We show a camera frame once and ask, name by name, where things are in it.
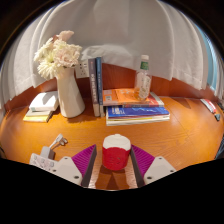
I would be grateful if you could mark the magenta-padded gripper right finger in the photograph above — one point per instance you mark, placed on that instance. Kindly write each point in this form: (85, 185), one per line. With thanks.
(150, 165)

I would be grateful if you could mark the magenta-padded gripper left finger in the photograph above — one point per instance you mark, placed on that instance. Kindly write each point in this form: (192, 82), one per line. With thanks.
(75, 165)

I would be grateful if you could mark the red and white charger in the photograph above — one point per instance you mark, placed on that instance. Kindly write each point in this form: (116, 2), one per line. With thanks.
(116, 155)

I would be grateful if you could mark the blue flat book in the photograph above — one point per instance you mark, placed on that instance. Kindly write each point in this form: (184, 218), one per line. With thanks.
(136, 113)

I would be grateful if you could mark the yellow book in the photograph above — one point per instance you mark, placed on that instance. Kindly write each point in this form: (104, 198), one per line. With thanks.
(36, 116)

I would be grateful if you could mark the white ceramic vase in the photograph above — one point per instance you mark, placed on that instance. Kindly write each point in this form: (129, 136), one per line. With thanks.
(70, 96)

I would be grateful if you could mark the white book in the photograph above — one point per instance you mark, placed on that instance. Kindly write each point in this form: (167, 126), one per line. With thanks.
(44, 101)

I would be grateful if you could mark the black bag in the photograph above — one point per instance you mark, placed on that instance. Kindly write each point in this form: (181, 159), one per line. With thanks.
(220, 150)

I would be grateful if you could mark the grey standing book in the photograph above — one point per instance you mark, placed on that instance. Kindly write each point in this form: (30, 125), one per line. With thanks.
(93, 90)

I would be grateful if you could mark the clear drink bottle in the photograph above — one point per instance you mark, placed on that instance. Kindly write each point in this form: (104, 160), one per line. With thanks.
(143, 83)

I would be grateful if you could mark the small dark object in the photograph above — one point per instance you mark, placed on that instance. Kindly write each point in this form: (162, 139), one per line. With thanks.
(217, 117)

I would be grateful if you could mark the red booklet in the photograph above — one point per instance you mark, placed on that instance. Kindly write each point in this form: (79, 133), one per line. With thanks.
(208, 105)

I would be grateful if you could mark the blue standing book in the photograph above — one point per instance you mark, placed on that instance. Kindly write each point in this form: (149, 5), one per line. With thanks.
(100, 80)

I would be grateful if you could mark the white flower bouquet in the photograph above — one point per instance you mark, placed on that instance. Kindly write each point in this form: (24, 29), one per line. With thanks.
(60, 55)

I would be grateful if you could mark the window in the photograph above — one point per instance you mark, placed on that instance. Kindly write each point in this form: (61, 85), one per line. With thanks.
(210, 60)

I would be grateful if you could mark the white curtain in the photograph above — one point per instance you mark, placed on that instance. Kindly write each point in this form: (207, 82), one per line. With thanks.
(116, 30)

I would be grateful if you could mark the white wall socket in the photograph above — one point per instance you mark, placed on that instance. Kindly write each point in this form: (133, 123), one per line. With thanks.
(82, 69)

